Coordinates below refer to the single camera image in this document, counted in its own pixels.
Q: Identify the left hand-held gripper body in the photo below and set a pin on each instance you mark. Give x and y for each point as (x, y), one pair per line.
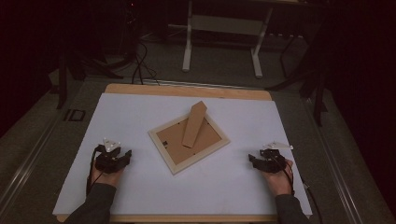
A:
(109, 161)

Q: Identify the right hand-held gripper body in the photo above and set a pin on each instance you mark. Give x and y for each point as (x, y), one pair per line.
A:
(271, 161)

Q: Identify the wooden picture frame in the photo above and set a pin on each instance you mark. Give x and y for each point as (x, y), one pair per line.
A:
(186, 143)

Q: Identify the person's left hand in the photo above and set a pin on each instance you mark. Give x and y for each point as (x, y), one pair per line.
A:
(107, 178)

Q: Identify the person's right hand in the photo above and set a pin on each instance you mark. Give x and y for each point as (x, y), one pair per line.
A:
(278, 183)

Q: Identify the black metal stand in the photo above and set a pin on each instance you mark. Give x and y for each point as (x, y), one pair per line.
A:
(63, 81)
(317, 93)

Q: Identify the black floor bracket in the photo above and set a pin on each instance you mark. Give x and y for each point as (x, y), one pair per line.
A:
(74, 115)

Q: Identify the metal floor rail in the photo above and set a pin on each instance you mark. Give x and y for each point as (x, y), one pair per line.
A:
(28, 168)
(339, 174)

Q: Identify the white metal desk frame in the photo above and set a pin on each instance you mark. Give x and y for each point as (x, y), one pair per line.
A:
(224, 26)

